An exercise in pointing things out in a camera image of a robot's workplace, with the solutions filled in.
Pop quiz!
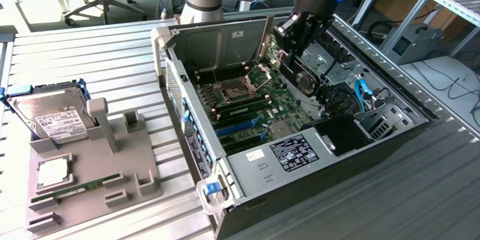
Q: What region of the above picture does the metal socket cover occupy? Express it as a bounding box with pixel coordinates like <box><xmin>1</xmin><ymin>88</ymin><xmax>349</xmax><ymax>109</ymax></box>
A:
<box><xmin>243</xmin><ymin>64</ymin><xmax>275</xmax><ymax>93</ymax></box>

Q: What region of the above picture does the black RAM slot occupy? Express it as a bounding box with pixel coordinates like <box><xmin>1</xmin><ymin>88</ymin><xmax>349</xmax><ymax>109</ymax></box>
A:
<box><xmin>195</xmin><ymin>65</ymin><xmax>247</xmax><ymax>78</ymax></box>

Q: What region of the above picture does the green motherboard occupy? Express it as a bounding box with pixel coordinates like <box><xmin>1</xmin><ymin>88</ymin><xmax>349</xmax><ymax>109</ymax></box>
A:
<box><xmin>193</xmin><ymin>62</ymin><xmax>323</xmax><ymax>155</ymax></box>

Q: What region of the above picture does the black installed RAM stick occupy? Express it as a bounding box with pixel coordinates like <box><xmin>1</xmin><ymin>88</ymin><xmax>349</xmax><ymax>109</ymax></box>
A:
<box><xmin>215</xmin><ymin>98</ymin><xmax>273</xmax><ymax>119</ymax></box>

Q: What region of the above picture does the silver chipset heatsink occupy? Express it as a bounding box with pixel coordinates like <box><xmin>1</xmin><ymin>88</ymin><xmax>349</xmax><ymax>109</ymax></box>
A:
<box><xmin>268</xmin><ymin>120</ymin><xmax>296</xmax><ymax>139</ymax></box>

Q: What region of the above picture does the black plastic fan shroud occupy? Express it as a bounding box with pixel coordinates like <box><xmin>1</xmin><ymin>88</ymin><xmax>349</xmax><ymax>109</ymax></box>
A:
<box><xmin>301</xmin><ymin>115</ymin><xmax>376</xmax><ymax>158</ymax></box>

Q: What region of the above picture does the aluminium slat table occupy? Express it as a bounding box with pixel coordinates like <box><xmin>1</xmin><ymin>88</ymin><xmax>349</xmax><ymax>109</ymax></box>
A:
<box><xmin>380</xmin><ymin>0</ymin><xmax>480</xmax><ymax>55</ymax></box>

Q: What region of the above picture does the metal disk bay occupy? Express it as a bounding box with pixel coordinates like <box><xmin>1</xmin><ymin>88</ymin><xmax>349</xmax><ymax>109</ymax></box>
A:
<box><xmin>353</xmin><ymin>105</ymin><xmax>413</xmax><ymax>142</ymax></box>

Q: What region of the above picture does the blue expansion slot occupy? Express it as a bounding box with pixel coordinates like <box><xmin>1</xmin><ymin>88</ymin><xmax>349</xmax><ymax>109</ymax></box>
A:
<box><xmin>215</xmin><ymin>121</ymin><xmax>255</xmax><ymax>137</ymax></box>

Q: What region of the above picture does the grey power supply unit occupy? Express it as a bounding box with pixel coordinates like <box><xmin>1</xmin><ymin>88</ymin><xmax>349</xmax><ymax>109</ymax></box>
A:
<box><xmin>224</xmin><ymin>127</ymin><xmax>337</xmax><ymax>199</ymax></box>

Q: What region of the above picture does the grey office chair base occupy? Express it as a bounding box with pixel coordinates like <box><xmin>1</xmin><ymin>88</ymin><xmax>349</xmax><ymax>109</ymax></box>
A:
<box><xmin>61</xmin><ymin>0</ymin><xmax>149</xmax><ymax>26</ymax></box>

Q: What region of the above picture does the open black PC case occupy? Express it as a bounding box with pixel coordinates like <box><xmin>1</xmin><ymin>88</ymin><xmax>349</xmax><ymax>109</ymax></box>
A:
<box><xmin>149</xmin><ymin>4</ymin><xmax>441</xmax><ymax>240</ymax></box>

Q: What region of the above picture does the grey plastic parts rack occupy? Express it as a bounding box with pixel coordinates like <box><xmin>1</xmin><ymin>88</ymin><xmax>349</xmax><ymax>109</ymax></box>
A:
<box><xmin>24</xmin><ymin>96</ymin><xmax>165</xmax><ymax>234</ymax></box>

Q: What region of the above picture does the hard disk with blue carrier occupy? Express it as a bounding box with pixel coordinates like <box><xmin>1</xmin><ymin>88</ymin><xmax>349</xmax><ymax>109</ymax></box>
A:
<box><xmin>0</xmin><ymin>75</ymin><xmax>95</xmax><ymax>144</ymax></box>

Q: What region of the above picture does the green RAM stick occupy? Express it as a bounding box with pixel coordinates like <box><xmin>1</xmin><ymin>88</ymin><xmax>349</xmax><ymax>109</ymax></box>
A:
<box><xmin>35</xmin><ymin>172</ymin><xmax>123</xmax><ymax>200</ymax></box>

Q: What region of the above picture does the grey table end cap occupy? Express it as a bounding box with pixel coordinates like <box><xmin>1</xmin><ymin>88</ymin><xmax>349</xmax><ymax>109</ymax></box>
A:
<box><xmin>0</xmin><ymin>25</ymin><xmax>19</xmax><ymax>43</ymax></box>

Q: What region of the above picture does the silver CPU chip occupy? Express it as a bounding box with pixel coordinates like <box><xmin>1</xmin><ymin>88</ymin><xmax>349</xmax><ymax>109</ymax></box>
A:
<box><xmin>37</xmin><ymin>160</ymin><xmax>75</xmax><ymax>189</ymax></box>

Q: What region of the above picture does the black wire bundle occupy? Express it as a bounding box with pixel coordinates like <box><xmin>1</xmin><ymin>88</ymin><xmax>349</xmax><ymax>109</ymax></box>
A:
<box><xmin>316</xmin><ymin>88</ymin><xmax>357</xmax><ymax>117</ymax></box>

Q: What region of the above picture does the blue SATA wire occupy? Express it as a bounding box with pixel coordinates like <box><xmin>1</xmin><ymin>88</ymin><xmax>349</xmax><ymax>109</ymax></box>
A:
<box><xmin>353</xmin><ymin>78</ymin><xmax>376</xmax><ymax>114</ymax></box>

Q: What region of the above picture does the grey machine with handle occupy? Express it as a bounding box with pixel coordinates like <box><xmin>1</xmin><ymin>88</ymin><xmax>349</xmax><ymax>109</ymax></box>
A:
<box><xmin>389</xmin><ymin>23</ymin><xmax>445</xmax><ymax>65</ymax></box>

